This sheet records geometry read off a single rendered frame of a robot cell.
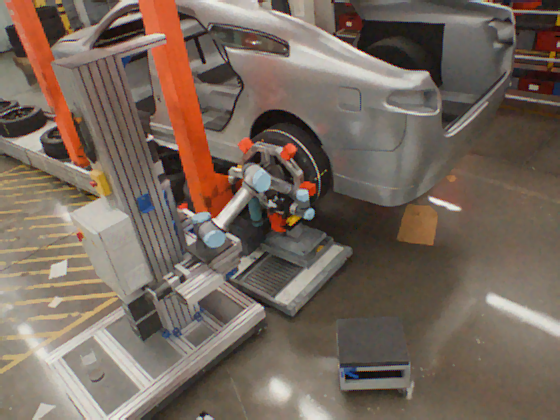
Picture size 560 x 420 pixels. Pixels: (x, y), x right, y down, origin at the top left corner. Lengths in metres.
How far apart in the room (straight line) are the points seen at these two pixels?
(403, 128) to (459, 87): 1.78
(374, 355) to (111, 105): 1.95
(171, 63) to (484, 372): 2.75
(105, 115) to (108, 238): 0.64
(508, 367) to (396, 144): 1.54
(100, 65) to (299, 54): 1.29
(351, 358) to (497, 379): 0.94
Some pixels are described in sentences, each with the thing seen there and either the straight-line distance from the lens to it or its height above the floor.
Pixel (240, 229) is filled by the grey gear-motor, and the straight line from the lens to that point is 3.74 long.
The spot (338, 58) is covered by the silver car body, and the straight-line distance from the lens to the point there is 2.99.
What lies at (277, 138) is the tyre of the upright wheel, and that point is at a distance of 3.27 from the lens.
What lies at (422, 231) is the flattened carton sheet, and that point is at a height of 0.01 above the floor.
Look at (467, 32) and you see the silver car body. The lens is 4.45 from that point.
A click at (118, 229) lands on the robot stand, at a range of 2.62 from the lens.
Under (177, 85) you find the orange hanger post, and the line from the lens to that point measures 3.22.
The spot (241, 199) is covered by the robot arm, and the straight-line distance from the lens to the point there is 2.65.
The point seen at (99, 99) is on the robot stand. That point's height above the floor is 1.85.
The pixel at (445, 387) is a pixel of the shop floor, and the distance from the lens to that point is 3.13.
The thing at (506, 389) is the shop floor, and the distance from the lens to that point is 3.20.
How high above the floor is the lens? 2.53
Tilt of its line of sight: 34 degrees down
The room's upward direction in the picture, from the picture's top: 9 degrees counter-clockwise
